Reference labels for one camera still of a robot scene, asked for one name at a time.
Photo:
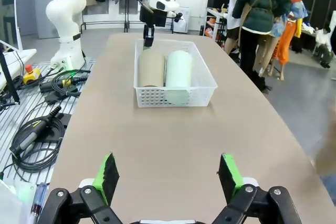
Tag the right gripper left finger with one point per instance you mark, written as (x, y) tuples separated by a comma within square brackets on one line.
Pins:
[(110, 176)]

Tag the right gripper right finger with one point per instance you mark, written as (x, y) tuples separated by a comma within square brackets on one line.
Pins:
[(227, 176)]

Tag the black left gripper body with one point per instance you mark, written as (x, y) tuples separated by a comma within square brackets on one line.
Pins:
[(152, 18)]

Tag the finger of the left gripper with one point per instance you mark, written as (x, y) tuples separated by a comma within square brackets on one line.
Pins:
[(149, 36)]

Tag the brown cardboard tube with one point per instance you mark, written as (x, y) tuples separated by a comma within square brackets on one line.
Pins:
[(151, 69)]

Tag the pale green cup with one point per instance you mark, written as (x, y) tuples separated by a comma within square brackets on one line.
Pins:
[(179, 69)]

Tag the white perforated plastic basket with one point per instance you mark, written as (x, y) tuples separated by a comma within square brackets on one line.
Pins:
[(199, 95)]

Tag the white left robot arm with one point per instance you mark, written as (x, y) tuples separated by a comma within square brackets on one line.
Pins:
[(65, 11)]

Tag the person's hand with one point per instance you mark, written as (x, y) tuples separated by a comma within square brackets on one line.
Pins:
[(328, 155)]

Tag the white air purifier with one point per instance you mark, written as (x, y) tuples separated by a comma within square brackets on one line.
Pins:
[(182, 20)]

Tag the person in white shirt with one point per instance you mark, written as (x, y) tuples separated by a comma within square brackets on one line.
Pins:
[(236, 3)]

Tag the gray handheld enabling device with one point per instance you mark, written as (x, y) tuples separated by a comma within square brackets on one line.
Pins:
[(29, 136)]

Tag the black handheld enabling device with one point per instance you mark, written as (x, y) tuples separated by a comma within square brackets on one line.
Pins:
[(59, 83)]

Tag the person in green jacket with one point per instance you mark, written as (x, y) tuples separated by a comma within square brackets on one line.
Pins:
[(260, 6)]

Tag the yellow emergency stop button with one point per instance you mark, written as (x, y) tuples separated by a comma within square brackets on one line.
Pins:
[(32, 74)]

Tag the mannequin in blue patterned dress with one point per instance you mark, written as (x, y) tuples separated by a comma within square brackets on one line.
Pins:
[(276, 28)]

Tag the mannequin in orange clothes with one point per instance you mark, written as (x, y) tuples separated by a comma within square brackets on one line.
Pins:
[(286, 40)]

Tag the black stand pole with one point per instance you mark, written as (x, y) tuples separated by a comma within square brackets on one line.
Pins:
[(9, 79)]

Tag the computer monitor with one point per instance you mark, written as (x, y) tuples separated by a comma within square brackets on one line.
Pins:
[(9, 16)]

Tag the seated person in dark trousers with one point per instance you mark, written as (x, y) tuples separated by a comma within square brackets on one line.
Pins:
[(324, 48)]

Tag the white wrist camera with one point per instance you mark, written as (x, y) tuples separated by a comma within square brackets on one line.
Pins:
[(164, 4)]

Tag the slotted metal base plate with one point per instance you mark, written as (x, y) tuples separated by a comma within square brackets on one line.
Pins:
[(15, 108)]

